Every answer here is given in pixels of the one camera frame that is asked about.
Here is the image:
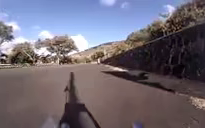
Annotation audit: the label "brown hill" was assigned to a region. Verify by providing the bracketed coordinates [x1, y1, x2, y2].
[69, 39, 128, 64]

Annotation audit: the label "broad flat-topped tree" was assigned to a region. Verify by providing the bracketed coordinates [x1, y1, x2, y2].
[34, 34, 79, 65]

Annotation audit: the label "robot's own part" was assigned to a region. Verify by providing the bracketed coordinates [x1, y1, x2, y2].
[132, 121, 144, 128]
[60, 122, 71, 128]

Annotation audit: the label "grey asphalt road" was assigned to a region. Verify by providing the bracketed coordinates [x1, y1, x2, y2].
[0, 63, 205, 128]

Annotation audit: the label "small leaning tree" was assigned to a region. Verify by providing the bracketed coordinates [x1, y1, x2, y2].
[9, 41, 39, 65]

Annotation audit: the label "row of bushes and trees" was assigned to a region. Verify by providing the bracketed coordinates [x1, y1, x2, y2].
[124, 0, 205, 48]

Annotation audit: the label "dirt verge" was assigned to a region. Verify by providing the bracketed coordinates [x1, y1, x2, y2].
[104, 63, 205, 114]

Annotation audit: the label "tall dark stone wall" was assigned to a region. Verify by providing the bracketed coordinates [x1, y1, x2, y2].
[101, 18, 205, 84]

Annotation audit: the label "low kerb wall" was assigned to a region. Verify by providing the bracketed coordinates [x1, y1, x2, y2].
[0, 63, 28, 70]

